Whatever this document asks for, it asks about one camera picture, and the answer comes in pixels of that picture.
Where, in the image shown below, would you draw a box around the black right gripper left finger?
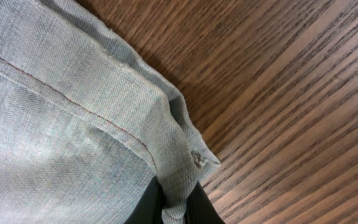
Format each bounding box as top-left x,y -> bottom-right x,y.
124,177 -> 164,224

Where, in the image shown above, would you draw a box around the light blue denim shorts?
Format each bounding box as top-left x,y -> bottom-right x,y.
0,1 -> 220,223

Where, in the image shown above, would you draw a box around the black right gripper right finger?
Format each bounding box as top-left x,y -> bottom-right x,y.
185,182 -> 225,224

